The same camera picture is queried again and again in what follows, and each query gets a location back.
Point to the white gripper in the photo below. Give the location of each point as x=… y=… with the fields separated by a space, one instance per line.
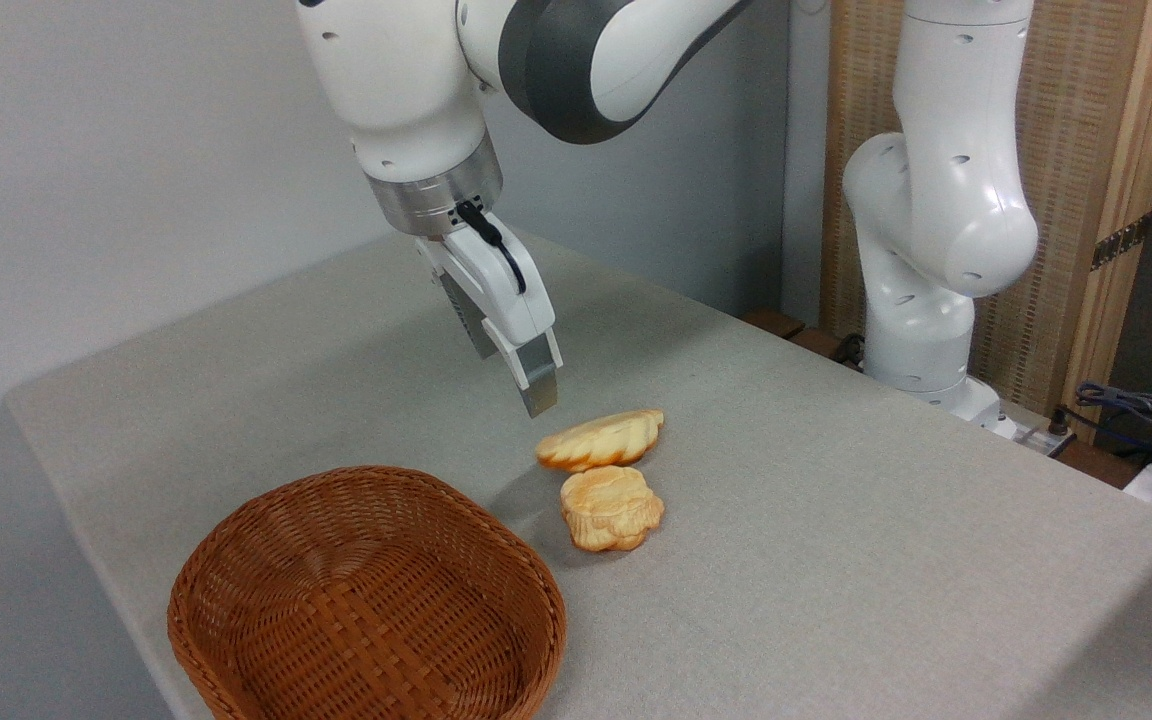
x=496 y=285

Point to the long braided bread loaf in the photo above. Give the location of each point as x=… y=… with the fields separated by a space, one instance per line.
x=601 y=440

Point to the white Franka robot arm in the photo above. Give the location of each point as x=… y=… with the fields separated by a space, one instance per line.
x=936 y=200

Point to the round flower-shaped bread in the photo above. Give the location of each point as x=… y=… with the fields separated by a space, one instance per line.
x=611 y=510

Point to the brown wooden base board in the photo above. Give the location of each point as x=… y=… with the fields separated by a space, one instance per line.
x=786 y=325

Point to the brown wicker basket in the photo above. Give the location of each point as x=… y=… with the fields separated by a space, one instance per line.
x=366 y=600

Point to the black plug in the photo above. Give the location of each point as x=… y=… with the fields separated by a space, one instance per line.
x=1059 y=420

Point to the wooden woven screen panel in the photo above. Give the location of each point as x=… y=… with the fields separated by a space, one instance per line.
x=1066 y=120

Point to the black metal screen hinge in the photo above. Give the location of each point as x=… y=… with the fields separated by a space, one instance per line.
x=1119 y=242

